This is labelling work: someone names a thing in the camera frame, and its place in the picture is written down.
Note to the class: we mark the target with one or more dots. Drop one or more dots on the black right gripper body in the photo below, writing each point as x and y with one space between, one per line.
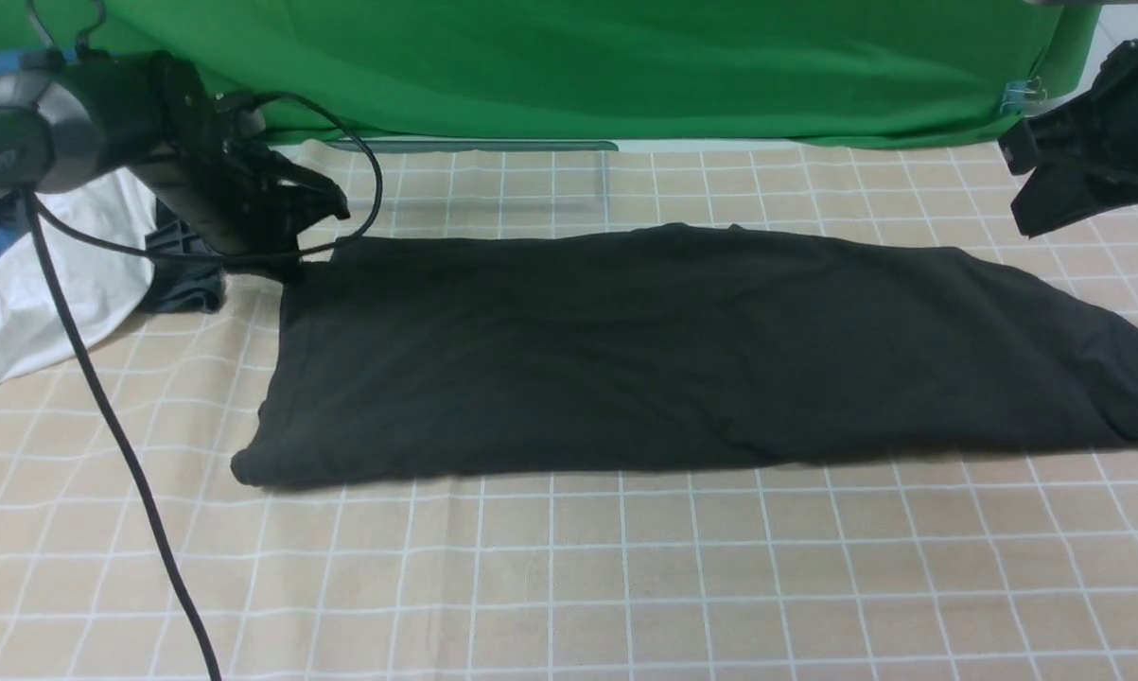
1080 159

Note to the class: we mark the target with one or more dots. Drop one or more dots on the beige checkered tablecloth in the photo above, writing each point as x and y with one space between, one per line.
948 570

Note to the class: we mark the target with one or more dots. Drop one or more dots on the white crumpled garment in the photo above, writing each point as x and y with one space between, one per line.
101 288

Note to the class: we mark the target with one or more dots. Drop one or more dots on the dark crumpled garment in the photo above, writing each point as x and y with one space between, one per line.
177 287

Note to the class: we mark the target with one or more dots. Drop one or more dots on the green backdrop cloth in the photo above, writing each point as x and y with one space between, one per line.
862 74

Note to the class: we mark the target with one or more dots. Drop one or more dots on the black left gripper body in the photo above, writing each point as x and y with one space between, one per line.
246 202

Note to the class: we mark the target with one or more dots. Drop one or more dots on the blue binder clip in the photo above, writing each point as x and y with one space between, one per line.
1019 96

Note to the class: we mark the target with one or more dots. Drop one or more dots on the dark gray long-sleeve top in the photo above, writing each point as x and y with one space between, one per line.
675 348

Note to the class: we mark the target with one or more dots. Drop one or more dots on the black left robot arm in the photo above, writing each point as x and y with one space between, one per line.
63 125

